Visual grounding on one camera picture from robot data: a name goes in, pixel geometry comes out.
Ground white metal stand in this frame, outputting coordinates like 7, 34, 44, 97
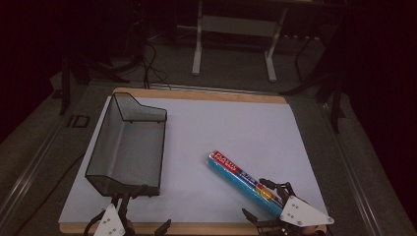
191, 0, 290, 84

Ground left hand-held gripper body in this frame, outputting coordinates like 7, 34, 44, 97
83, 203, 136, 236

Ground person's right hand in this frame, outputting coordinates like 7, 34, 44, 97
300, 223, 328, 236

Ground black stand leg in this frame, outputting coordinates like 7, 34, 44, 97
58, 53, 91, 116
279, 32, 347, 135

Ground white sheet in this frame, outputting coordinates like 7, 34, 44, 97
58, 95, 329, 224

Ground black cables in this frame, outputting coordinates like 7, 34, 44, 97
139, 38, 172, 90

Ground black floor cable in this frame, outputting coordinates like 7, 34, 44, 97
13, 151, 87, 236

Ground blue and red wrap box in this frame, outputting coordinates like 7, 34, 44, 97
206, 149, 285, 218

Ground wooden table board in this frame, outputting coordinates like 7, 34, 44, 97
58, 87, 329, 236

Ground metal floor rail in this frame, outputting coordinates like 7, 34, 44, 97
319, 101, 387, 236
0, 112, 72, 224

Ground black wire mesh basket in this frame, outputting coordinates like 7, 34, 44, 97
84, 91, 168, 199

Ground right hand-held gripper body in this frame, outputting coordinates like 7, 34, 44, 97
273, 195, 335, 236

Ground black floor bracket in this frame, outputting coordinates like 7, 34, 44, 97
66, 114, 90, 129

